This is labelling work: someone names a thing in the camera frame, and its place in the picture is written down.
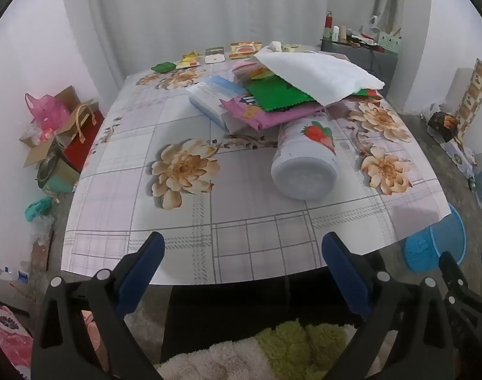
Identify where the purple packet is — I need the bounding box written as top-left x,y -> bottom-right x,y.
219,95 -> 329,131

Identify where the black cable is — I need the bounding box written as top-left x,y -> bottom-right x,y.
368,47 -> 384,78

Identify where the white strawberry label canister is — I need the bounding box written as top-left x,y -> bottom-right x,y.
270,113 -> 340,201

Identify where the blue plastic basket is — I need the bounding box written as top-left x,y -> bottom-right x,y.
403,205 -> 467,273

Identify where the yellow snack packet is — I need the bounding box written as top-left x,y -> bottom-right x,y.
282,43 -> 317,54

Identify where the teal box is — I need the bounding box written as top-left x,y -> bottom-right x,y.
37,154 -> 80,194

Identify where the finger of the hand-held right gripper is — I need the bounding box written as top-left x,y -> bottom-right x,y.
439,250 -> 482,325

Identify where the green serrated packet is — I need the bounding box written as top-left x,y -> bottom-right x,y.
247,75 -> 323,113

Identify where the floral tablecloth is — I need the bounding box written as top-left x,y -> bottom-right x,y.
62,49 -> 452,286

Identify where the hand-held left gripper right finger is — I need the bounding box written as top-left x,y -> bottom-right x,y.
321,231 -> 456,380

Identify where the white cardboard box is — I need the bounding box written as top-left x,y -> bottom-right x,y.
439,138 -> 477,177

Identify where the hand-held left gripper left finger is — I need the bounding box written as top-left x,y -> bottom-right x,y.
31,231 -> 165,380

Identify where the black snack bag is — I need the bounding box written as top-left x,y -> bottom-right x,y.
428,111 -> 461,142

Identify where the orange packet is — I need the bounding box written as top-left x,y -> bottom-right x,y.
230,41 -> 264,59

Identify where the red paper bag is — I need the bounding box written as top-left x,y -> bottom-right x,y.
63,101 -> 106,173

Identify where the teal plastic bag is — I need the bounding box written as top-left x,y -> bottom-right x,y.
25,197 -> 53,222

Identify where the pink plastic bag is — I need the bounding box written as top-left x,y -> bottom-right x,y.
25,93 -> 71,133

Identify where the grey cabinet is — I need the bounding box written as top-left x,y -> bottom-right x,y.
320,37 -> 399,96

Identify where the green white fluffy rug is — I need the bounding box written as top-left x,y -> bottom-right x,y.
154,320 -> 368,380

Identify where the pink floral bag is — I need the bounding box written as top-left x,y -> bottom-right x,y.
0,301 -> 32,370

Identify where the green white box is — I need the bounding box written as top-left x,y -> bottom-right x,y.
377,29 -> 403,54

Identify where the white curtain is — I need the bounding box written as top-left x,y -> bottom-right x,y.
59,0 -> 434,88

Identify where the patterned board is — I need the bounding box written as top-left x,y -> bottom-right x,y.
457,59 -> 482,133

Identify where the white cloth packet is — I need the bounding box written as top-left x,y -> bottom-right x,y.
251,49 -> 385,105

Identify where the blue white tissue pack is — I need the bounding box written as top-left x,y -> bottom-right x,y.
185,76 -> 241,129

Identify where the brown cardboard box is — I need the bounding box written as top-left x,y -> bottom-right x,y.
20,86 -> 95,167

